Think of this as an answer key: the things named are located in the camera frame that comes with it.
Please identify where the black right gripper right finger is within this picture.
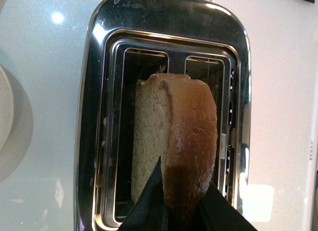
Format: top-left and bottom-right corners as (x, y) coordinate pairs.
(197, 184), (256, 231)

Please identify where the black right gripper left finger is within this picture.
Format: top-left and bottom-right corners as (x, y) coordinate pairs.
(119, 159), (167, 231)

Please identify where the white chrome toaster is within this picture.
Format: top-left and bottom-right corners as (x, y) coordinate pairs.
(76, 0), (253, 231)

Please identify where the slice of bread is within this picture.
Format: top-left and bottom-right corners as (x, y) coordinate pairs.
(131, 74), (218, 231)

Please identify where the beige round plate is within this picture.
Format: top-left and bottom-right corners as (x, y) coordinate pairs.
(0, 66), (14, 150)

